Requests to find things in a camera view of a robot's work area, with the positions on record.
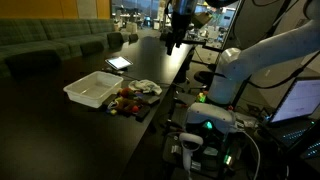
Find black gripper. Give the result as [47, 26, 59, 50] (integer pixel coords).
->
[165, 0, 198, 57]

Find white knitted towel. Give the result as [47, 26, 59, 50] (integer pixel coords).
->
[128, 79, 163, 96]

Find dark chair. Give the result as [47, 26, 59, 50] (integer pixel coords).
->
[128, 32, 140, 44]
[106, 31, 125, 50]

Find black office chair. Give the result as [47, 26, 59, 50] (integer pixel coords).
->
[193, 69, 219, 88]

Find tablet with lit screen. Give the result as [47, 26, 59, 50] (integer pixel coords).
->
[104, 55, 134, 71]

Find small green yellow object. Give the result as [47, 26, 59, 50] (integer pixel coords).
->
[196, 92, 207, 104]

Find silver black tablet stand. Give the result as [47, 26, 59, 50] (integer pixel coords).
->
[105, 67, 127, 75]

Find white VR headset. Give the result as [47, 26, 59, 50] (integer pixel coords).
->
[184, 102, 237, 134]

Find white plastic bin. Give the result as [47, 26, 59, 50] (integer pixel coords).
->
[62, 70, 124, 109]

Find white VR controller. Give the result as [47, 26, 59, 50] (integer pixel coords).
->
[178, 132, 204, 174]

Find green plaid sofa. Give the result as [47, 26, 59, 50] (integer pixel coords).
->
[0, 18, 116, 79]

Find open black laptop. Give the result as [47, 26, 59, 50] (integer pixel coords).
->
[264, 75, 320, 148]

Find black keyboard lit keys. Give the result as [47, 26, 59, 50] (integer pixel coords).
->
[298, 138, 320, 161]

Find black stereo camera on stand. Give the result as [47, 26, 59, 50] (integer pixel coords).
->
[181, 38, 207, 47]

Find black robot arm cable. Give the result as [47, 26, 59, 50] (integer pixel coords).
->
[246, 49, 320, 90]

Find white headset cable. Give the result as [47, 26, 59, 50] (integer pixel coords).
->
[233, 128, 262, 180]

